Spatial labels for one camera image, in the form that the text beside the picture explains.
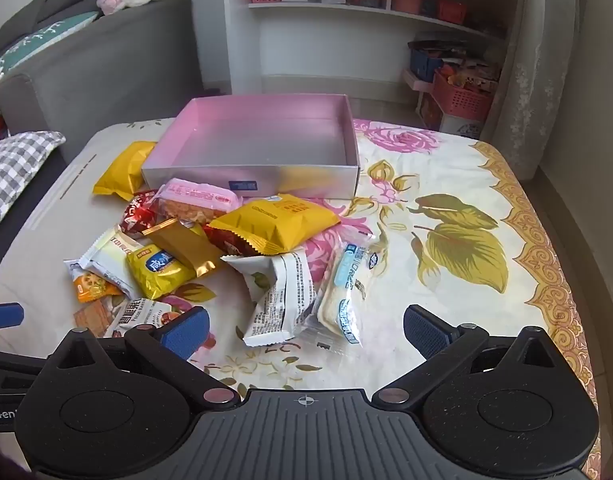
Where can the yellow packet with blue label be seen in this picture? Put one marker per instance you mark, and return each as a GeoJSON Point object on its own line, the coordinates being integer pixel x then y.
{"type": "Point", "coordinates": [159, 272]}

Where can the pink cardboard box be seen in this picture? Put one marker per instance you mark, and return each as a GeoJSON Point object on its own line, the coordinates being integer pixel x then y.
{"type": "Point", "coordinates": [306, 175]}

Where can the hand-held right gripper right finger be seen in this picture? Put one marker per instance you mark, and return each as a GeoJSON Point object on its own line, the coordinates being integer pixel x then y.
{"type": "Point", "coordinates": [426, 332]}

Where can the clear packet with white bread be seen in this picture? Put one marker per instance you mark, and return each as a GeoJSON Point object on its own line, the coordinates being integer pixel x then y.
{"type": "Point", "coordinates": [344, 290]}

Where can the pink low rack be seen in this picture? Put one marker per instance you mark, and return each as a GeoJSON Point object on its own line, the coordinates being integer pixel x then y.
{"type": "Point", "coordinates": [414, 80]}

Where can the small red snack packet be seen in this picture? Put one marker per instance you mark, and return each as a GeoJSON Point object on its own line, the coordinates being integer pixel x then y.
{"type": "Point", "coordinates": [139, 212]}

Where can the white bookshelf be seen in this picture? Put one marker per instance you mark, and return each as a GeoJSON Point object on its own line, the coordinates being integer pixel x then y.
{"type": "Point", "coordinates": [311, 45]}

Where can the patterned curtain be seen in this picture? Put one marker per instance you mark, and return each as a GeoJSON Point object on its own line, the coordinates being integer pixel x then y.
{"type": "Point", "coordinates": [536, 85]}

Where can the white nut packet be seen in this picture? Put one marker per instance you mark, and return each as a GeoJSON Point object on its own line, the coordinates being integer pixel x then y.
{"type": "Point", "coordinates": [141, 315]}

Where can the blue box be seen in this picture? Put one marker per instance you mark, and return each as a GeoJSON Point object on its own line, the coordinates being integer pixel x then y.
{"type": "Point", "coordinates": [424, 65]}

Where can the pink plastic basket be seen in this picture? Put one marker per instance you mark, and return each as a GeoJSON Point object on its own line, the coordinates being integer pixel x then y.
{"type": "Point", "coordinates": [461, 100]}

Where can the grey checkered pillow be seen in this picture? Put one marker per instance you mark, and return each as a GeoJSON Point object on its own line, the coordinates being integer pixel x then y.
{"type": "Point", "coordinates": [16, 170]}

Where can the floral bedsheet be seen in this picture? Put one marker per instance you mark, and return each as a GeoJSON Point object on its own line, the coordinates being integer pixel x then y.
{"type": "Point", "coordinates": [461, 270]}

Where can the large red snack packet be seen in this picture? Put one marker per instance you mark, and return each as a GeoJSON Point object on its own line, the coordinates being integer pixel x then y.
{"type": "Point", "coordinates": [226, 242]}

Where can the red shelf basket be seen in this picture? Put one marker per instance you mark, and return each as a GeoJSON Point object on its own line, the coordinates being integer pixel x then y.
{"type": "Point", "coordinates": [454, 11]}

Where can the pink wafer packet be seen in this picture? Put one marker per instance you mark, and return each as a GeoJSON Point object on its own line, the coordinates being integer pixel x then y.
{"type": "Point", "coordinates": [196, 200]}

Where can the white packet green print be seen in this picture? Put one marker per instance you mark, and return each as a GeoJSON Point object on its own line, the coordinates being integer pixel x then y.
{"type": "Point", "coordinates": [279, 300]}

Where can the yellow snack packet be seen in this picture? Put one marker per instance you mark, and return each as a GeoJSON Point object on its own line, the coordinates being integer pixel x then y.
{"type": "Point", "coordinates": [276, 222]}
{"type": "Point", "coordinates": [121, 170]}

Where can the white and orange biscuit packet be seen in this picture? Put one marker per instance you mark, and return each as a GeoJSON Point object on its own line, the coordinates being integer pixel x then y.
{"type": "Point", "coordinates": [91, 285]}

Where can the white and yellow cake packet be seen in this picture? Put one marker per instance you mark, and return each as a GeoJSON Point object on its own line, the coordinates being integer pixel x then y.
{"type": "Point", "coordinates": [111, 260]}

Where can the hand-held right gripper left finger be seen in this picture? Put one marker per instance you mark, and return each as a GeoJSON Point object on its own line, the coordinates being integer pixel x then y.
{"type": "Point", "coordinates": [186, 332]}

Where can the teal cushion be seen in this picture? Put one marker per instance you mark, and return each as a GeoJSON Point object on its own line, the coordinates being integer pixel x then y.
{"type": "Point", "coordinates": [36, 40]}

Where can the gold snack packet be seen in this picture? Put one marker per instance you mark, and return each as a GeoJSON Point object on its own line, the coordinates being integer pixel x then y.
{"type": "Point", "coordinates": [186, 247]}

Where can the white printed box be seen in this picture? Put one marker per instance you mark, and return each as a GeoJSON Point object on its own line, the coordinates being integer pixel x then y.
{"type": "Point", "coordinates": [446, 122]}

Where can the grey sofa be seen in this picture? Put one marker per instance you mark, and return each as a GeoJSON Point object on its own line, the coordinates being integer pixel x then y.
{"type": "Point", "coordinates": [86, 75]}

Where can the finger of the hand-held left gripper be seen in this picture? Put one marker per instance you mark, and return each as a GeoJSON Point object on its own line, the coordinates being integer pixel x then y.
{"type": "Point", "coordinates": [4, 315]}
{"type": "Point", "coordinates": [11, 360]}

